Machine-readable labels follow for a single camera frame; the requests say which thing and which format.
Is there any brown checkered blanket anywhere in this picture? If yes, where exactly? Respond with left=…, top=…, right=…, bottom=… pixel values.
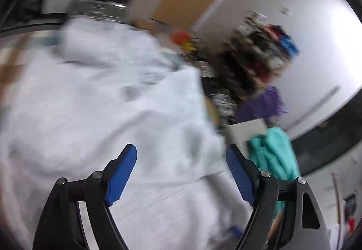
left=0, top=32, right=65, bottom=115

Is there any purple garment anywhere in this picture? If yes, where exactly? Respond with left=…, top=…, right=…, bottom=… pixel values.
left=235, top=86, right=287, bottom=124

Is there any teal garment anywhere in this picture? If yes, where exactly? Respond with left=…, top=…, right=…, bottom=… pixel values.
left=248, top=127, right=302, bottom=211

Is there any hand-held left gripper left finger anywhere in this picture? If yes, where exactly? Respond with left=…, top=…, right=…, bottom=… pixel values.
left=32, top=144, right=138, bottom=250

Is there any grey box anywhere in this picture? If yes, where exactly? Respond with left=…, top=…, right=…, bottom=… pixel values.
left=223, top=118, right=268, bottom=154

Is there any wooden shoe rack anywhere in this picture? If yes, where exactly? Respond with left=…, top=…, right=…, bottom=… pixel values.
left=215, top=11, right=300, bottom=98

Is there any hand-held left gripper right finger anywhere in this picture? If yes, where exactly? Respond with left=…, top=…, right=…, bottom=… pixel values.
left=226, top=144, right=331, bottom=250

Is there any silver suitcase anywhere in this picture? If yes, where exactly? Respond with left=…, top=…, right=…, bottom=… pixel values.
left=71, top=0, right=128, bottom=23

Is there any light grey sweatshirt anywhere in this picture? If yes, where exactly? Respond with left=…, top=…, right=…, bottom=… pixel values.
left=0, top=17, right=255, bottom=250

